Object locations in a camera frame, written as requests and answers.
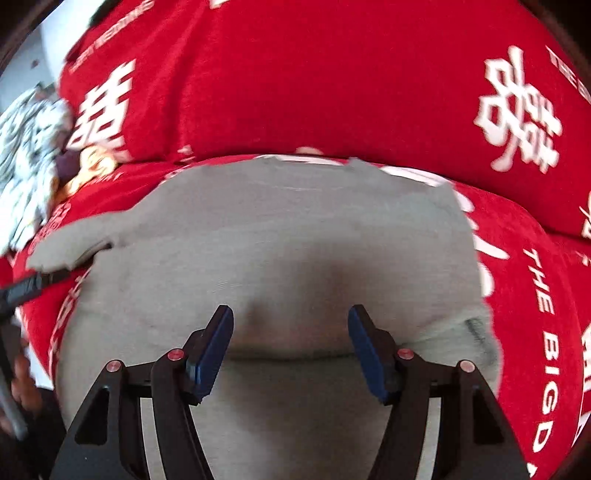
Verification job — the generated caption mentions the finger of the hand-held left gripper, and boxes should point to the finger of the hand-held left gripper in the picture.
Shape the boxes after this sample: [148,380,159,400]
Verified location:
[0,244,112,310]

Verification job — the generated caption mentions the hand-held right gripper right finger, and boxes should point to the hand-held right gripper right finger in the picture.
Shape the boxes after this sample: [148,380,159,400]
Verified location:
[348,304,529,480]

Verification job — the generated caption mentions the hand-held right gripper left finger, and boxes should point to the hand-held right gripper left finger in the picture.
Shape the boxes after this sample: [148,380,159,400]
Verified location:
[50,305,235,480]

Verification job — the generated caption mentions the grey knitted sweater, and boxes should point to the grey knitted sweater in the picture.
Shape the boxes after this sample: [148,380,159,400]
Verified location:
[27,154,504,480]

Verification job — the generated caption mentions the person's left hand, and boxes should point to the person's left hand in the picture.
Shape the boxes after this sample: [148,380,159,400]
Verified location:
[10,354,46,418]

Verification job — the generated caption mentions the purple cloth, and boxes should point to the purple cloth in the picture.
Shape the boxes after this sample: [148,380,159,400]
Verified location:
[55,151,81,183]

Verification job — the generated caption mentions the yellow patterned cloth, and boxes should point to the yellow patterned cloth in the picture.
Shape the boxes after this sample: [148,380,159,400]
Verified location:
[62,145,118,197]

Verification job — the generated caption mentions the white patterned cloth pile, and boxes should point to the white patterned cloth pile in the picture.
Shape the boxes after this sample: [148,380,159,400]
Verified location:
[0,88,72,252]

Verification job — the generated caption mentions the red printed sofa cover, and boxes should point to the red printed sofa cover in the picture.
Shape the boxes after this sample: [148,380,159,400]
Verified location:
[9,0,591,480]

